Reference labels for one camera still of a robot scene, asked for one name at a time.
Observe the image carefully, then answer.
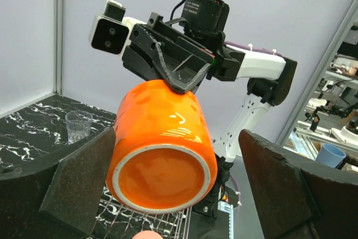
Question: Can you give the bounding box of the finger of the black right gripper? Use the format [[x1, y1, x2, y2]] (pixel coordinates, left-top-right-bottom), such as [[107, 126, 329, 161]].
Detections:
[[131, 24, 213, 94]]

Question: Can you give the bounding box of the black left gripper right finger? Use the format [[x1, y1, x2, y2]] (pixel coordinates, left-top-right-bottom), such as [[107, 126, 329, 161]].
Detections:
[[238, 130, 357, 238]]

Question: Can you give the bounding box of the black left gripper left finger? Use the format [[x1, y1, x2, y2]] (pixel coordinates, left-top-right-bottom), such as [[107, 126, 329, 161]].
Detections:
[[1, 127, 116, 238]]

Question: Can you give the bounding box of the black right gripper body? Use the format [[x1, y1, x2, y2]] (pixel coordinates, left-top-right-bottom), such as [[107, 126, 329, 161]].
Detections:
[[121, 13, 243, 81]]

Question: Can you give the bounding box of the small clear glass cup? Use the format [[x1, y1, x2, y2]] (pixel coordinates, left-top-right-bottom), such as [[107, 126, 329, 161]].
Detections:
[[65, 110, 93, 143]]

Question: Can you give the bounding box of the orange translucent plastic cup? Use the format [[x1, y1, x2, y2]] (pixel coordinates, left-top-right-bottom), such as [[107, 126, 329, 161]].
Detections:
[[106, 79, 218, 214]]

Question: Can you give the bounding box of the pink plastic cup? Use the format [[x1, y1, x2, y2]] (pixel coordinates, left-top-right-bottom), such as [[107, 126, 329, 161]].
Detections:
[[133, 230, 163, 239]]

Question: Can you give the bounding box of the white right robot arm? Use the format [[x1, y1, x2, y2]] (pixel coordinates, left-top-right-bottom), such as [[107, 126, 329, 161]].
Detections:
[[121, 0, 297, 162]]

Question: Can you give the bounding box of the blue cup in background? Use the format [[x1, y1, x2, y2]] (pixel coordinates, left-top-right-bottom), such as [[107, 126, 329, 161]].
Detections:
[[315, 143, 346, 168]]

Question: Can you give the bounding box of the black marbled table mat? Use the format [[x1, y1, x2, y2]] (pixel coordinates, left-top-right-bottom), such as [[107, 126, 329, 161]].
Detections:
[[1, 95, 115, 169]]

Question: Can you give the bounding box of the metal wire dish rack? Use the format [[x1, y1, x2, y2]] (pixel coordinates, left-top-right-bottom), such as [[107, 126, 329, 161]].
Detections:
[[88, 188, 191, 239]]

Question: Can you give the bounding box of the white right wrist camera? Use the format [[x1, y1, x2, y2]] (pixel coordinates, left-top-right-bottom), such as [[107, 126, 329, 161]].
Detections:
[[88, 0, 145, 55]]

